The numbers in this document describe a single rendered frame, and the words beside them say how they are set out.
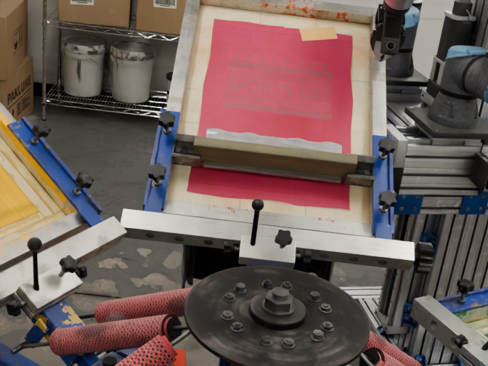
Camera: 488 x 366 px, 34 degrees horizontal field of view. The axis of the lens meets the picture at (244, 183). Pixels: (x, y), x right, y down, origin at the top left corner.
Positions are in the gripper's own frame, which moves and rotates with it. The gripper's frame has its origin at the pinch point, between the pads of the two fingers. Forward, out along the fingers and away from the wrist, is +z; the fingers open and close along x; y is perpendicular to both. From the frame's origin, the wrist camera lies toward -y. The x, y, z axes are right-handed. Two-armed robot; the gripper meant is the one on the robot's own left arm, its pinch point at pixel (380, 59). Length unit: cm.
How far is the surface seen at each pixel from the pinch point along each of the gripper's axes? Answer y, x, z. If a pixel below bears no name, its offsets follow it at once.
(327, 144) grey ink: -27.4, 13.1, 5.4
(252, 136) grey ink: -28.0, 33.2, 5.0
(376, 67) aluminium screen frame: -1.0, 0.7, 2.3
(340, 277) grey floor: 32, -22, 192
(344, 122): -18.9, 8.7, 5.8
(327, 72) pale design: -1.6, 13.8, 5.7
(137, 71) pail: 201, 110, 250
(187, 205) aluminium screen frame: -53, 47, 2
